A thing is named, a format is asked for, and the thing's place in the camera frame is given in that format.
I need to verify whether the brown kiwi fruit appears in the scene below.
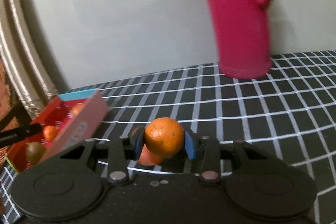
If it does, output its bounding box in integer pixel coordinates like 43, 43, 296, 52
26, 141, 47, 165

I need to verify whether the large orange tangerine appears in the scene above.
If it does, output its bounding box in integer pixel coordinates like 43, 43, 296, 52
144, 117, 185, 158

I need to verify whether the red-orange small fruit near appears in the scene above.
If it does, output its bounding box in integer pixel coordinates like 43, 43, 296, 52
138, 145, 165, 166

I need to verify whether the red-orange small fruit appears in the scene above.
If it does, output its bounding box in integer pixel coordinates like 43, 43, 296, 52
138, 145, 165, 166
70, 103, 84, 117

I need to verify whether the small orange fruit in box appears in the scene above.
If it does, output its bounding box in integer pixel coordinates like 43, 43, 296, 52
43, 126, 60, 142

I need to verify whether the red cardboard box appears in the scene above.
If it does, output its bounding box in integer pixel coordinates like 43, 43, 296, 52
6, 89, 109, 173

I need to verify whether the red-orange small fruit far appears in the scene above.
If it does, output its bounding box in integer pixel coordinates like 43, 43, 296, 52
70, 103, 84, 117

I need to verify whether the black white grid tablecloth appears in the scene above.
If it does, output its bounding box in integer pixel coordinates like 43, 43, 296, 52
0, 49, 336, 224

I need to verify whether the magenta plastic thermos jug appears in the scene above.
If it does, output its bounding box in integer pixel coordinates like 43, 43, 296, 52
208, 0, 272, 79

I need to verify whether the beige metal frame post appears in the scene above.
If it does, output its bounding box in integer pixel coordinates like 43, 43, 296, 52
1, 0, 58, 119

